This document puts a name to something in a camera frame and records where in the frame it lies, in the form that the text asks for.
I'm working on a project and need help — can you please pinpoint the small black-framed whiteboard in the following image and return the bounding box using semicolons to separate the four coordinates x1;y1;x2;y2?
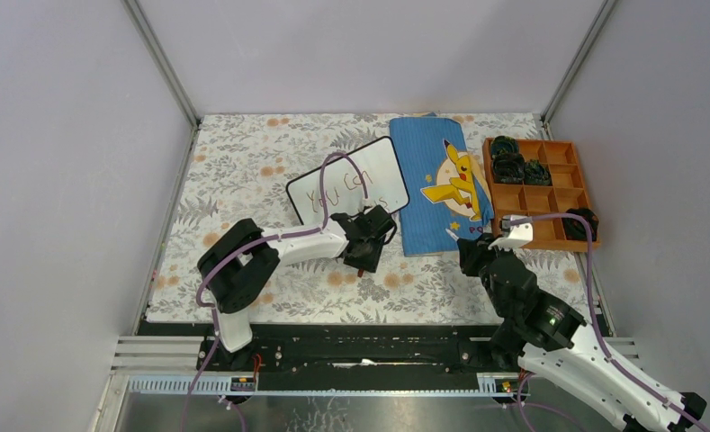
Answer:
285;136;410;225

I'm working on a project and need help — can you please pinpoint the red-capped whiteboard marker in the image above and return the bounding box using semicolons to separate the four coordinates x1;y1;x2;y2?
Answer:
445;229;459;241

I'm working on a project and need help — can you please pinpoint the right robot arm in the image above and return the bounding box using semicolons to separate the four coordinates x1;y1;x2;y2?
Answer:
456;234;706;431

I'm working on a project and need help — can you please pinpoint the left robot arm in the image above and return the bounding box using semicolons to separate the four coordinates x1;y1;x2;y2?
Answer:
196;205;397;370

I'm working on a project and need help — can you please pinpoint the rolled dark tie lower right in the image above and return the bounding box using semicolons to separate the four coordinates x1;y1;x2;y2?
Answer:
561;208;600;243

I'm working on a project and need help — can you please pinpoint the blue Pikachu cloth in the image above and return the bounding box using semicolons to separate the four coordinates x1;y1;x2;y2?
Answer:
389;116;494;257

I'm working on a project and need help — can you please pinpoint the rolled dark tie middle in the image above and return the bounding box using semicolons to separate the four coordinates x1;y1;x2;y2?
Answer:
492;153;525;185

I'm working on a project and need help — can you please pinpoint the orange wooden compartment tray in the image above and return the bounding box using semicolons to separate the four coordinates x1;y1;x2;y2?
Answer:
482;137;593;253

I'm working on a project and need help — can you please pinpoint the rolled dark tie small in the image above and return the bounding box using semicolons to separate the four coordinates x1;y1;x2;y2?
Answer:
523;159;553;186

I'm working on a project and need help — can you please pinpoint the rolled dark tie top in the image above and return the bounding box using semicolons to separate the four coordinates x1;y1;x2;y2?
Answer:
490;135;520;159

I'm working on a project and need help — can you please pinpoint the floral patterned table mat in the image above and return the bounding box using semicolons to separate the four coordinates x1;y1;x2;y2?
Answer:
146;112;594;327

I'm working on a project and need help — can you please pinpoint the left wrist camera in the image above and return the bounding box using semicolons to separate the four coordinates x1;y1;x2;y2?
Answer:
356;202;377;216

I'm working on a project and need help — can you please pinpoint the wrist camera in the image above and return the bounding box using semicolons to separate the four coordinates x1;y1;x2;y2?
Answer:
356;202;377;216
490;214;534;249

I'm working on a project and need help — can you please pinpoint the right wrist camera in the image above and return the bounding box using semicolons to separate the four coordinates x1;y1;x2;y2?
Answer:
490;214;534;249

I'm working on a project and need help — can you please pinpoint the white slotted cable duct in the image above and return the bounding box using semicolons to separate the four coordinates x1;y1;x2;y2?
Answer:
128;374;517;398

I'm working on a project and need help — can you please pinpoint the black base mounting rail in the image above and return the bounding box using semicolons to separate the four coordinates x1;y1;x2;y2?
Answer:
138;323;521;390

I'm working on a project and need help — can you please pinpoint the right aluminium frame post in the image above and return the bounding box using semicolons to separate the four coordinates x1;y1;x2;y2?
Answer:
540;0;620;124

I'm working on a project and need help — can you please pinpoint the aluminium frame post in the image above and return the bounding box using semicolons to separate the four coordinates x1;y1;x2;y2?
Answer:
540;0;620;124
121;0;202;128

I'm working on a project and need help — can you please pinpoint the left aluminium frame post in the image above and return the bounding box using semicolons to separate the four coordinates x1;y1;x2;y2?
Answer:
121;0;202;128

